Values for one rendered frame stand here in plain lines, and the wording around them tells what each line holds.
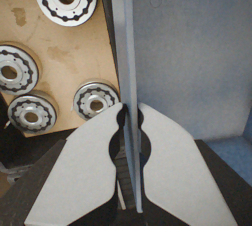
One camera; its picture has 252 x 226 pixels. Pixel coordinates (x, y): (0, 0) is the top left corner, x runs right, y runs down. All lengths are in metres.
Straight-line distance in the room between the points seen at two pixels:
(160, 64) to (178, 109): 0.06
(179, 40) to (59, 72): 0.31
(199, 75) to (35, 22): 0.32
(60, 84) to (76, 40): 0.11
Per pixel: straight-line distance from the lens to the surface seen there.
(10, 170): 0.48
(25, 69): 0.41
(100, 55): 0.41
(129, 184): 0.68
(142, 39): 0.16
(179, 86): 0.19
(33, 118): 0.48
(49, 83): 0.44
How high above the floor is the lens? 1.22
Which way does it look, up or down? 60 degrees down
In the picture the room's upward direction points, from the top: 166 degrees clockwise
